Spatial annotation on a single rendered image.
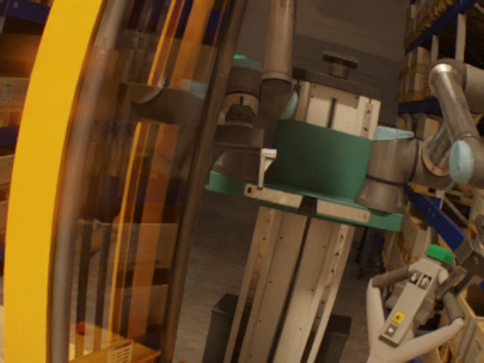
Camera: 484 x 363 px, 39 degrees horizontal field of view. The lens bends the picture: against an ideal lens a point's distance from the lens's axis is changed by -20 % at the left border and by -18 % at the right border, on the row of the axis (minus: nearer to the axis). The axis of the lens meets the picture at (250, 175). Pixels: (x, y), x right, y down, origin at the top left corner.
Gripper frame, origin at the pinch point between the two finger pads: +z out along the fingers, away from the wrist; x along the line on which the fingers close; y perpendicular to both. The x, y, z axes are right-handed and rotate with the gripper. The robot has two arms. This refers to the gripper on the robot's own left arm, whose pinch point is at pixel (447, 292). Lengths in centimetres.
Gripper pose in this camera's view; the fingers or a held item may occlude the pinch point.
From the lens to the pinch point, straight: 164.0
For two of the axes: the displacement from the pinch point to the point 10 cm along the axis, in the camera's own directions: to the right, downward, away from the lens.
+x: 8.0, 4.2, 4.3
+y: 1.2, 5.9, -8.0
